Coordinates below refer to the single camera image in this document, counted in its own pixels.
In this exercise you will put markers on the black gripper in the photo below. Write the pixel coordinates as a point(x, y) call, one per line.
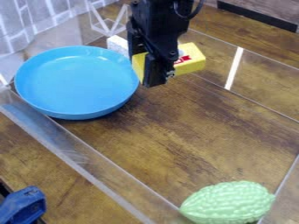
point(158, 22)

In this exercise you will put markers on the yellow butter brick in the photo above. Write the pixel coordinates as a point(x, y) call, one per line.
point(192, 61)

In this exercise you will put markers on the blue round tray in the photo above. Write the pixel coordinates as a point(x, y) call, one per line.
point(77, 82)

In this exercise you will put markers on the white foam block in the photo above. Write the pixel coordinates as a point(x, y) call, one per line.
point(118, 46)

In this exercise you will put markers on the green bumpy toy gourd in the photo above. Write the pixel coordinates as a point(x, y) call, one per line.
point(237, 202)

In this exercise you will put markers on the blue clamp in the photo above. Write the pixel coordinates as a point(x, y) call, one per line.
point(23, 206)

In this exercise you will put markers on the clear acrylic triangle bracket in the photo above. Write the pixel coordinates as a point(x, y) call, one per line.
point(108, 17)

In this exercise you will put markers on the clear acrylic enclosure wall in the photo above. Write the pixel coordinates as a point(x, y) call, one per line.
point(217, 126)

